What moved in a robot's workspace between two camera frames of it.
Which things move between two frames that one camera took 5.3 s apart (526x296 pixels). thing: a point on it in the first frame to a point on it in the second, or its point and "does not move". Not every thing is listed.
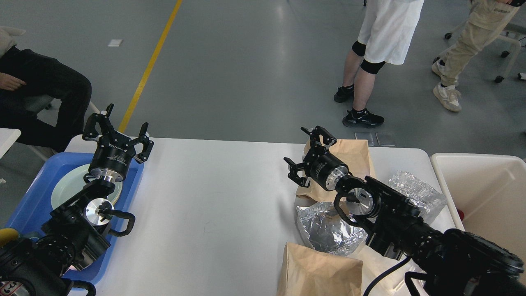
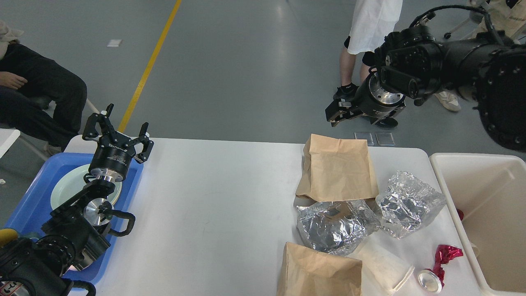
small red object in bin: (460, 214) does not move
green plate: (71, 180) does not move
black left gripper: (113, 156) does not move
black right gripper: (324, 168) to (372, 100)
